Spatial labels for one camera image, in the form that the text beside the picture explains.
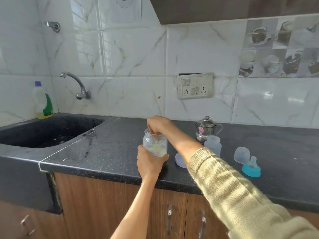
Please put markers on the person's left hand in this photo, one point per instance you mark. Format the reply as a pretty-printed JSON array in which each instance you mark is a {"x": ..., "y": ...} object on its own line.
[{"x": 149, "y": 166}]

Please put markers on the person's right hand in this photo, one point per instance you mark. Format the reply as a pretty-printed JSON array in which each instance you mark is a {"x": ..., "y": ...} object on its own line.
[{"x": 162, "y": 125}]

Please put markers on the person's left thumb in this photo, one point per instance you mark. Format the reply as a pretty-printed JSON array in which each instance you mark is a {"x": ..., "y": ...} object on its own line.
[{"x": 162, "y": 158}]

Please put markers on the person's right fingers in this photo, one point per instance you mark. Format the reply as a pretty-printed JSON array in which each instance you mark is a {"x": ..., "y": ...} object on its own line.
[{"x": 151, "y": 129}]

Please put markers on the clear glass jar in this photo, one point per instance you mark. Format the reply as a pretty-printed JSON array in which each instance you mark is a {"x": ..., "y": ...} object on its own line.
[{"x": 155, "y": 144}]

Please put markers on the person's right forearm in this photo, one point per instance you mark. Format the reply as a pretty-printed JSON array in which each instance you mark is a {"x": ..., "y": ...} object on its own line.
[{"x": 224, "y": 189}]

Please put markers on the person's left forearm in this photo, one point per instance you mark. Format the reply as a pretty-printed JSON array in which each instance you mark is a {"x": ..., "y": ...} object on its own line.
[{"x": 134, "y": 209}]

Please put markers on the lavender plastic jar lid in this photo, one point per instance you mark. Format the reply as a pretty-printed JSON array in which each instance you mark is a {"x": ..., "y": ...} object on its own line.
[{"x": 180, "y": 161}]

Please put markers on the clear baby bottle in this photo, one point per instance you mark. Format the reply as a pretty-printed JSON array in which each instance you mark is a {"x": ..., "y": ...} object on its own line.
[{"x": 213, "y": 145}]

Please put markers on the steel pot with lid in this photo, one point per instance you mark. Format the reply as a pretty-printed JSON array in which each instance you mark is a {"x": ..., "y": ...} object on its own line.
[{"x": 206, "y": 129}]

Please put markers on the wooden cabinet door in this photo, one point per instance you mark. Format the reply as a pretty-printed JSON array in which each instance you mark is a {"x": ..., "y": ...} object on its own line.
[
  {"x": 22, "y": 221},
  {"x": 214, "y": 221},
  {"x": 99, "y": 204}
]

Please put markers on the clear dome bottle cap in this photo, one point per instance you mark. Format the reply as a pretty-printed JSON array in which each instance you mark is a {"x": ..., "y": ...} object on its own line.
[{"x": 241, "y": 154}]

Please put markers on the chrome sink faucet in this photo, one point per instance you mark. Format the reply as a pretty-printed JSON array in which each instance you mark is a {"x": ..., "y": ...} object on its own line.
[{"x": 77, "y": 87}]

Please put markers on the black stone sink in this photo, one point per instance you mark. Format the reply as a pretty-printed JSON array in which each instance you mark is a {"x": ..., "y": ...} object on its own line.
[{"x": 47, "y": 133}]

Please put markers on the yellow dish soap bottle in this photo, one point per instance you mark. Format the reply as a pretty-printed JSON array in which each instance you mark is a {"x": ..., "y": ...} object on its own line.
[{"x": 44, "y": 104}]

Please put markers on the white switch socket panel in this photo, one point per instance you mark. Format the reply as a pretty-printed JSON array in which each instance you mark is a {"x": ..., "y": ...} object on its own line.
[{"x": 195, "y": 86}]

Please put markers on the chrome wall tap valve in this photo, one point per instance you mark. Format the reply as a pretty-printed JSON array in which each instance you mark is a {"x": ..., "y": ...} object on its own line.
[{"x": 53, "y": 26}]

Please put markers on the brown wall cabinet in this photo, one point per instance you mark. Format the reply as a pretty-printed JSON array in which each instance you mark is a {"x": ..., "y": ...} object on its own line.
[{"x": 236, "y": 8}]

